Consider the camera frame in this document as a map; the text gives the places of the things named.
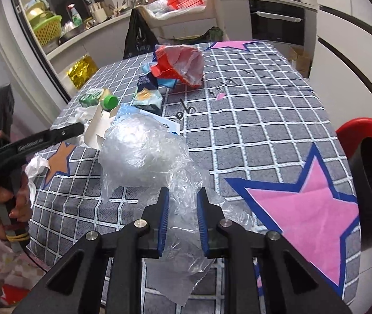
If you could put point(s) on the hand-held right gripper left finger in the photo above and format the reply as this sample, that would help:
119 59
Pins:
162 222

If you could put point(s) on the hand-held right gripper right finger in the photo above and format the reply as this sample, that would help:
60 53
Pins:
203 222

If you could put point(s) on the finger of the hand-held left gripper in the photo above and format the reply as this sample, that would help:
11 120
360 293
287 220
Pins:
64 132

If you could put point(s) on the white plastic wrap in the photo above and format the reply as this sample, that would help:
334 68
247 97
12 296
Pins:
84 114

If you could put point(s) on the green carton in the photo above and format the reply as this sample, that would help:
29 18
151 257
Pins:
89 98

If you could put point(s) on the green bottle cap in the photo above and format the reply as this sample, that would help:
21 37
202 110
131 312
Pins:
110 102

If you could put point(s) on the clear plastic bag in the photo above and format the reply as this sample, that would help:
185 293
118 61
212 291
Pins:
140 157

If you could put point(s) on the teal snack packet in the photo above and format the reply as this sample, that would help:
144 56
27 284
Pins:
148 99

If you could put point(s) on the dark blue packet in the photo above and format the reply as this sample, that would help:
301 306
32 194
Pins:
146 84

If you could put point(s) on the light blue packet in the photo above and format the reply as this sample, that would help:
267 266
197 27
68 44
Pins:
168 82

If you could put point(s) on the red white plastic bag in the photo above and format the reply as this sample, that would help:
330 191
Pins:
179 62

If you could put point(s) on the gold foil bag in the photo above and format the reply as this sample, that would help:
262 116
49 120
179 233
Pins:
81 72

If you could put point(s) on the steel pot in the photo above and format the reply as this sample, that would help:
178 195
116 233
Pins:
71 34

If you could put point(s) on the green plastic basket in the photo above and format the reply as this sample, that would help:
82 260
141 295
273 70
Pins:
46 31

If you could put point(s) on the white spray bottle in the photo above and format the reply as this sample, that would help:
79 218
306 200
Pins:
74 16

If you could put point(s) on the black plastic bag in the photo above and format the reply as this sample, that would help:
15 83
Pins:
137 39

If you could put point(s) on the white knife block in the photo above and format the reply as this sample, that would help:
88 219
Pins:
99 13

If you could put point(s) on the translucent grey shopping bag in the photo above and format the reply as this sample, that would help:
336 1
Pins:
158 8

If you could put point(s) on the dark green cloth bag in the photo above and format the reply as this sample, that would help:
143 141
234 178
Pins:
213 34

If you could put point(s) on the cardboard box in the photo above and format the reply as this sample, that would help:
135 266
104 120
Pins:
300 62

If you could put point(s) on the white high chair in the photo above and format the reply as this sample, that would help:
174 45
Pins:
212 9

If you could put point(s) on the grey kitchen counter cabinets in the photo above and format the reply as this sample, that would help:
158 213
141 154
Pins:
235 16

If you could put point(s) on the black built-in oven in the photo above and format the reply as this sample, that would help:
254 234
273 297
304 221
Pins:
277 29

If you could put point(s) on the white refrigerator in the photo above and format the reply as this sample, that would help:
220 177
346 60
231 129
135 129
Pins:
343 55

